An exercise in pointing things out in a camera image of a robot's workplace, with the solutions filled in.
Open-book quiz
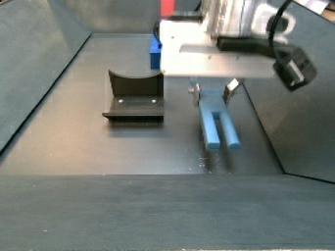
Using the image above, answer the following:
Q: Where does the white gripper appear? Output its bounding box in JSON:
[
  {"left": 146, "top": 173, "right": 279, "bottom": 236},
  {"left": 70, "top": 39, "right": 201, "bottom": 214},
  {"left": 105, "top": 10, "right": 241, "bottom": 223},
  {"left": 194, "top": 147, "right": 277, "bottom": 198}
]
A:
[{"left": 160, "top": 21, "right": 275, "bottom": 107}]

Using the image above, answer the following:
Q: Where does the light blue square-circle object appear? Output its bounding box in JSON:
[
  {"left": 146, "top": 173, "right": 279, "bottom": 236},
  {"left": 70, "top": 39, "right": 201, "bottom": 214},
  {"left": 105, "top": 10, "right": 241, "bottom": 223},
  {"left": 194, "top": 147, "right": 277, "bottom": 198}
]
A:
[{"left": 198, "top": 87, "right": 240, "bottom": 151}]

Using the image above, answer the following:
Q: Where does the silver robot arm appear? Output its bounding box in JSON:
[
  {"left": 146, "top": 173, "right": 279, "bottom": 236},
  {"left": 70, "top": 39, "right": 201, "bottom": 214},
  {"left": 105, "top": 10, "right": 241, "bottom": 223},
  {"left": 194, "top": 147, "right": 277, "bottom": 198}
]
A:
[{"left": 158, "top": 0, "right": 277, "bottom": 101}]

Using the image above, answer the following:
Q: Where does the black regrasp fixture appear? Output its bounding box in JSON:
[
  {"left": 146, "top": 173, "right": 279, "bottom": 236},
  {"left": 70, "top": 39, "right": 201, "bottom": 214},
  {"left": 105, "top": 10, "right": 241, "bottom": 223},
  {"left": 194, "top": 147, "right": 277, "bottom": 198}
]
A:
[{"left": 101, "top": 71, "right": 165, "bottom": 122}]

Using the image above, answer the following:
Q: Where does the blue shape-sorter base block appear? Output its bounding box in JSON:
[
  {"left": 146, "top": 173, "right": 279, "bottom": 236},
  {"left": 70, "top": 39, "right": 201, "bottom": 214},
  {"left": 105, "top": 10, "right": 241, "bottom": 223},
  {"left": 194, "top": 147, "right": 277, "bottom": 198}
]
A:
[{"left": 149, "top": 36, "right": 161, "bottom": 70}]

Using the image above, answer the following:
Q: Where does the red rectangular block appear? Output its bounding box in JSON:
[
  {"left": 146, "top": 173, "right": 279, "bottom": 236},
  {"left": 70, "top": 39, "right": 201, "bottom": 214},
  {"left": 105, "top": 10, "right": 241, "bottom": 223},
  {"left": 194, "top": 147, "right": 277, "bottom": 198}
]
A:
[{"left": 160, "top": 0, "right": 174, "bottom": 18}]

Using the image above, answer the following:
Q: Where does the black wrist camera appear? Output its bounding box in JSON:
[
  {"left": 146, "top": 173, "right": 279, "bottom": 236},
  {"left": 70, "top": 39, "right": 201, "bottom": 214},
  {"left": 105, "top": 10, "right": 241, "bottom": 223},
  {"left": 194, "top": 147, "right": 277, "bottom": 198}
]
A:
[{"left": 216, "top": 36, "right": 317, "bottom": 91}]

